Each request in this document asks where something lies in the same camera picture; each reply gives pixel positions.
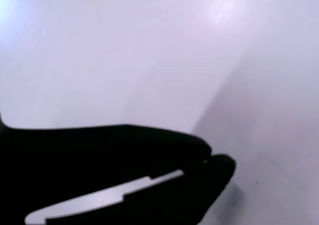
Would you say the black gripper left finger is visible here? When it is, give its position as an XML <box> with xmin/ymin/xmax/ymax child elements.
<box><xmin>0</xmin><ymin>112</ymin><xmax>213</xmax><ymax>225</ymax></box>

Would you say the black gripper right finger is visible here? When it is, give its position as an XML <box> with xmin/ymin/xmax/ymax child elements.
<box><xmin>45</xmin><ymin>153</ymin><xmax>237</xmax><ymax>225</ymax></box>

